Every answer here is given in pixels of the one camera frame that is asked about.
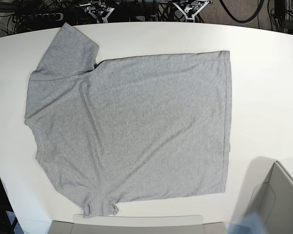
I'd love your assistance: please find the grey T-shirt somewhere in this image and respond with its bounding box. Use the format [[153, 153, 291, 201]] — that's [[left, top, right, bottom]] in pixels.
[[24, 24, 232, 218]]

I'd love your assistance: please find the grey tray at bottom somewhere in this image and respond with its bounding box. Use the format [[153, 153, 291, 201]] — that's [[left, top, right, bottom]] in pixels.
[[48, 214, 228, 234]]

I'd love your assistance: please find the black power strip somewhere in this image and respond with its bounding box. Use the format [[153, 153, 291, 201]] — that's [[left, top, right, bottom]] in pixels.
[[23, 13, 64, 22]]

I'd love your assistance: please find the grey bin at right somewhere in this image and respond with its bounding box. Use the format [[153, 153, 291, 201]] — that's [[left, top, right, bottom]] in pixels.
[[243, 161, 293, 234]]

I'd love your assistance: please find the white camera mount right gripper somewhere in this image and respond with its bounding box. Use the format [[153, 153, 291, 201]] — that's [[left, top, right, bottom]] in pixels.
[[80, 5, 115, 23]]

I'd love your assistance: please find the white camera mount gripper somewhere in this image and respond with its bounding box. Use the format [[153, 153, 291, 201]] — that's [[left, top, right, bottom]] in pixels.
[[172, 0, 212, 22], [80, 5, 115, 23]]

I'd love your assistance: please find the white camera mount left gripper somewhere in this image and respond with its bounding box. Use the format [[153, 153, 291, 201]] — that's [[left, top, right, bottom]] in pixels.
[[172, 0, 212, 22]]

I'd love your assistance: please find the thick black hose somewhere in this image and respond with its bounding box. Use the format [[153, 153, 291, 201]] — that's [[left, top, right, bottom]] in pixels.
[[218, 0, 264, 24]]

